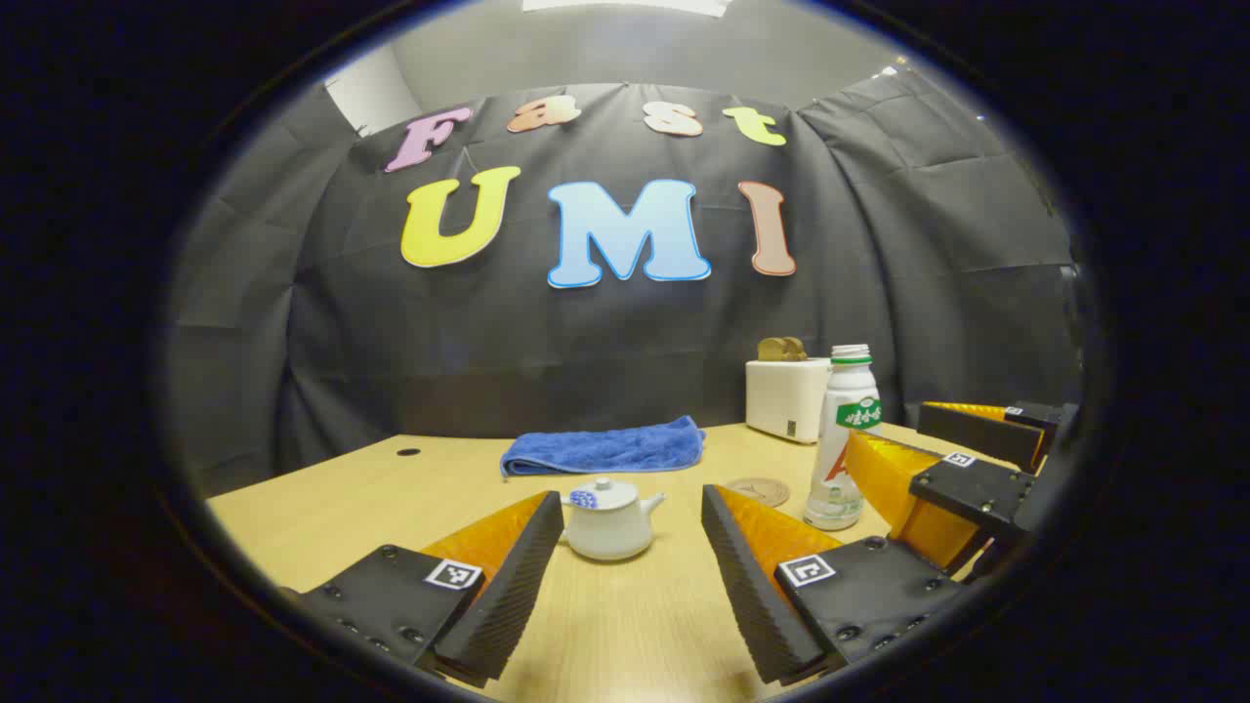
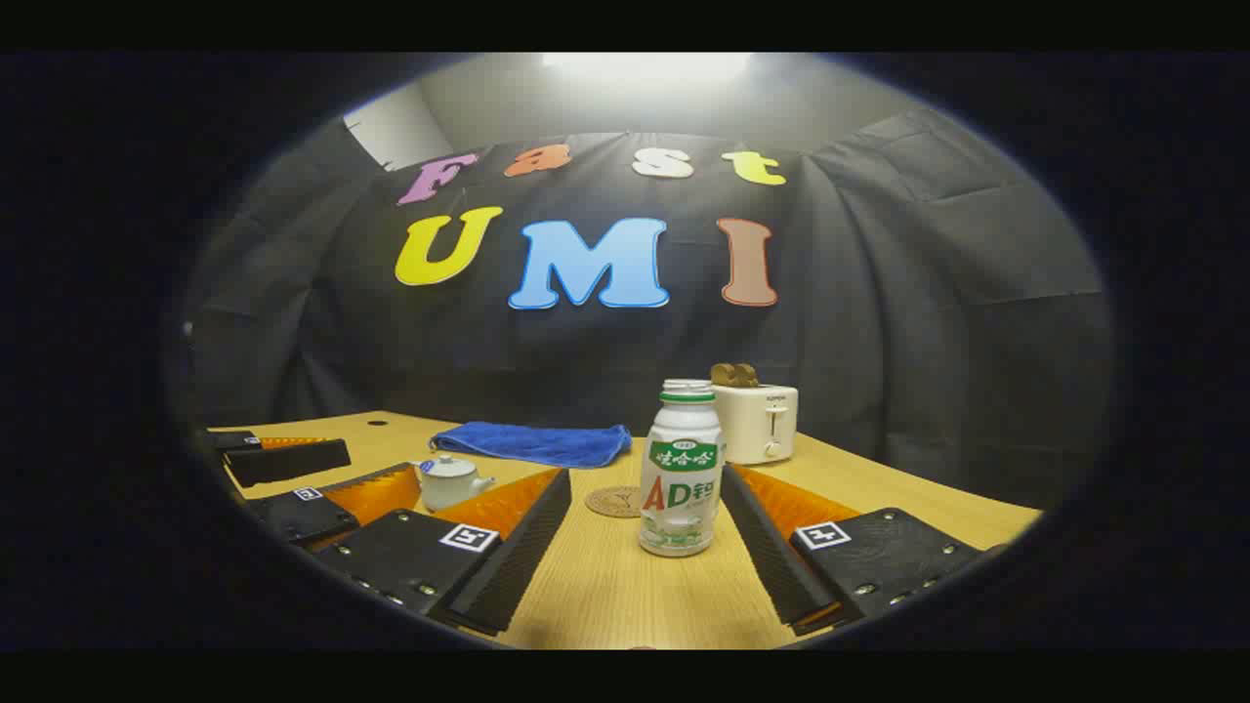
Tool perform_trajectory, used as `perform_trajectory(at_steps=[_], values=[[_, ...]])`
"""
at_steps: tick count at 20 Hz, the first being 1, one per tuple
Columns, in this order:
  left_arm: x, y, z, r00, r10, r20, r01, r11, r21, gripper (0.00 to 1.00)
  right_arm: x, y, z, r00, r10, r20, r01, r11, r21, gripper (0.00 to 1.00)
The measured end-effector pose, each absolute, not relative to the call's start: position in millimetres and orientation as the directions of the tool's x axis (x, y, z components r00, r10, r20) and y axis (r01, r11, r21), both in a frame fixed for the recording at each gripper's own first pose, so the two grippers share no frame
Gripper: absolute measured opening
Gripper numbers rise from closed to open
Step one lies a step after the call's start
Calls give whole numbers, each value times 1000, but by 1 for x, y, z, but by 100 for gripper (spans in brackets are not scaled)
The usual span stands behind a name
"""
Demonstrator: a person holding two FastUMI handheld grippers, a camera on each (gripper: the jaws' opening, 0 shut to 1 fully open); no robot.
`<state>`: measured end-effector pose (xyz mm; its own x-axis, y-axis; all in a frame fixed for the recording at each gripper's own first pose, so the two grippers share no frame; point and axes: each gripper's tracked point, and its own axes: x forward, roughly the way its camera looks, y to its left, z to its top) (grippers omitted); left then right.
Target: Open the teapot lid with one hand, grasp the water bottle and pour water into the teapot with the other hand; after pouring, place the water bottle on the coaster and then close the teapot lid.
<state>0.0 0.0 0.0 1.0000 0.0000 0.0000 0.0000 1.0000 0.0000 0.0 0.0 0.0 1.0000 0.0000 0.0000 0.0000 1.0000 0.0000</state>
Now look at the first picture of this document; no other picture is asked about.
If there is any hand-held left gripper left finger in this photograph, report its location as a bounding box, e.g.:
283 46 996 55
278 490 565 689

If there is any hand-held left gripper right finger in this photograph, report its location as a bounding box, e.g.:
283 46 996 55
700 483 978 686

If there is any round brown coaster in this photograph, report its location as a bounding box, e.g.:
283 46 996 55
725 476 790 509

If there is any white ceramic teacup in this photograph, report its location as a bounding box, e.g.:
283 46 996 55
560 476 667 562

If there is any white green label water bottle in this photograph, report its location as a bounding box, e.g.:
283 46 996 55
804 344 884 531

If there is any white blue print teacup lid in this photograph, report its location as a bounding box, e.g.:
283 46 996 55
568 476 641 512

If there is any blue towel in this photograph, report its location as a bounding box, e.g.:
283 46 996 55
500 415 706 478

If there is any white toaster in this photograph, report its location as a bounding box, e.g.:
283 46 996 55
745 357 833 445

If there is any black backdrop cloth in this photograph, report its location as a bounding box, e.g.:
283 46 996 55
161 68 1087 481

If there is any ceiling light panel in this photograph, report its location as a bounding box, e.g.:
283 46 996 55
522 0 729 18

